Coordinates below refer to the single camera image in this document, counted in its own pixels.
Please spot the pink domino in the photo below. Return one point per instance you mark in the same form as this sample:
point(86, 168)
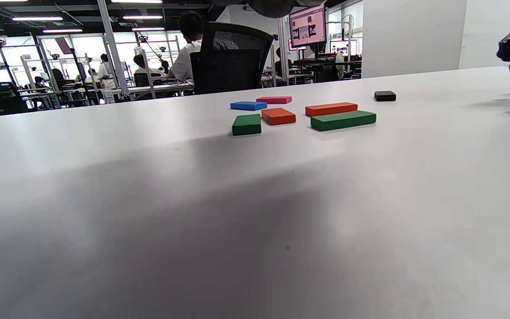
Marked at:
point(274, 100)

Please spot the black domino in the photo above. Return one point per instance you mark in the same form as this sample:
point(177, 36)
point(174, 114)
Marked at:
point(385, 95)

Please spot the person's left hand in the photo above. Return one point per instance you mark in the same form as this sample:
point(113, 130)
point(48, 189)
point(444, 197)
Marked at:
point(272, 6)

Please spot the green domino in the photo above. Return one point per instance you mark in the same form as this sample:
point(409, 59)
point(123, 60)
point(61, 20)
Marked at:
point(246, 125)
point(343, 120)

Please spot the black standing desk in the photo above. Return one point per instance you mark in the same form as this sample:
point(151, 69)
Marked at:
point(321, 71)

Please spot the orange domino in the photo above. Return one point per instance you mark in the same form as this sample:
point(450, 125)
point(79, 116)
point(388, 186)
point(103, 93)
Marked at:
point(278, 116)
point(331, 109)

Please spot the light blue domino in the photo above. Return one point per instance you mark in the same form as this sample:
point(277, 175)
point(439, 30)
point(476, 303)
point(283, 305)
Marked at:
point(248, 106)

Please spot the computer monitor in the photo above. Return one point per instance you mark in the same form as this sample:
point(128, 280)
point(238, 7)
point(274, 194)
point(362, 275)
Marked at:
point(308, 26)

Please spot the black mesh office chair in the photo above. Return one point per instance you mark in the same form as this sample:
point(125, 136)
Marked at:
point(233, 66)

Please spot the metal frame pole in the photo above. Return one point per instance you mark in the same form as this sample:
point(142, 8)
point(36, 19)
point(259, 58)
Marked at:
point(113, 48)
point(283, 53)

